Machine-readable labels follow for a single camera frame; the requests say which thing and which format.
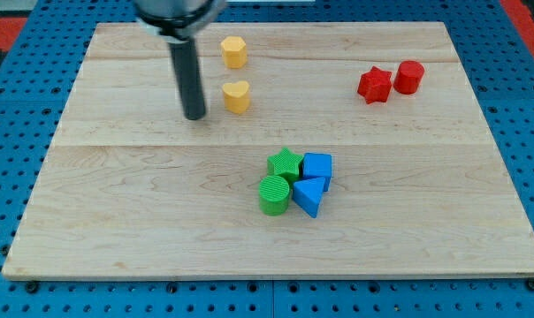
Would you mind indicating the yellow heart block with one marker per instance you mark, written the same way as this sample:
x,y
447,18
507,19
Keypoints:
x,y
236,96

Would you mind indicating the green star block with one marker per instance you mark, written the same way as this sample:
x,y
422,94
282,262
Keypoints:
x,y
285,164

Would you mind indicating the green cylinder block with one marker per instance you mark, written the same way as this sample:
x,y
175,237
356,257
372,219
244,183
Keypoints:
x,y
274,194

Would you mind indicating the blue cube block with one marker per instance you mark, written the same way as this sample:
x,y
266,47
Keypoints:
x,y
318,165

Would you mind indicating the blue triangle block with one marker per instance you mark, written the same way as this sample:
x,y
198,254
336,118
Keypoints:
x,y
308,195

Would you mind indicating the light wooden board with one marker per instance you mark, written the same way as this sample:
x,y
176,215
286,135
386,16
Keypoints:
x,y
132,191

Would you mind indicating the yellow hexagon block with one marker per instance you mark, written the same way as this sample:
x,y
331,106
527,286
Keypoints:
x,y
234,52

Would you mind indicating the red star block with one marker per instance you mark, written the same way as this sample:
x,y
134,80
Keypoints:
x,y
375,85

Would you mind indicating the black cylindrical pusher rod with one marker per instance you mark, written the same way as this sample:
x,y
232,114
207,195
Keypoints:
x,y
187,72

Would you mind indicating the red cylinder block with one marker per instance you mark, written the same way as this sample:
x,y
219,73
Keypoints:
x,y
408,77

